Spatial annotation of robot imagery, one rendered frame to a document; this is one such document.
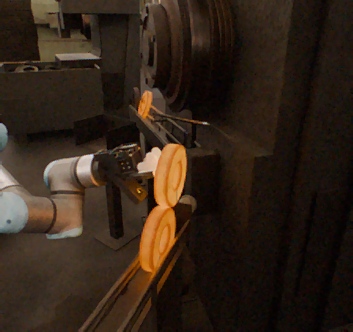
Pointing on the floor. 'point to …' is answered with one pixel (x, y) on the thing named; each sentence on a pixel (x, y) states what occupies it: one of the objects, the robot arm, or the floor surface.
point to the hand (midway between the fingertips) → (170, 168)
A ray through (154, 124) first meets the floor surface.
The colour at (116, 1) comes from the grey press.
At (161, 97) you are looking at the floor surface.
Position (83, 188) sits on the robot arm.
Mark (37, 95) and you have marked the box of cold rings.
